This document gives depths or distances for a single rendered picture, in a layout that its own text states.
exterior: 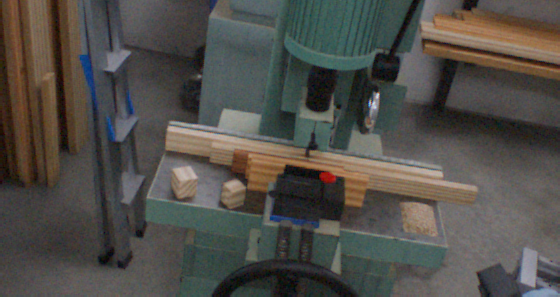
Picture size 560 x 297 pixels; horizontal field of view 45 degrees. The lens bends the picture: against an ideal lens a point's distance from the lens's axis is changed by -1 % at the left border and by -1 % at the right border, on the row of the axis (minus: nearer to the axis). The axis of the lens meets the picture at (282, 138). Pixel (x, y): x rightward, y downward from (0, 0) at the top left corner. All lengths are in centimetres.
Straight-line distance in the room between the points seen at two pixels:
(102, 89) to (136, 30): 186
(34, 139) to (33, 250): 46
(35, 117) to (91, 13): 80
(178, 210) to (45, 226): 138
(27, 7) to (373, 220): 157
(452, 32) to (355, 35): 211
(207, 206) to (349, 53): 40
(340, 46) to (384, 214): 38
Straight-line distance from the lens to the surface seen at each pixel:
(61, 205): 278
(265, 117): 160
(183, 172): 135
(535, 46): 342
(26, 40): 259
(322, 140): 136
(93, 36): 206
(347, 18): 121
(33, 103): 270
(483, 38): 335
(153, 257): 255
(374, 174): 146
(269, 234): 123
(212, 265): 143
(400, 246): 137
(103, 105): 215
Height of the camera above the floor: 172
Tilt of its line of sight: 31 degrees down
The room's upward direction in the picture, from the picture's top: 11 degrees clockwise
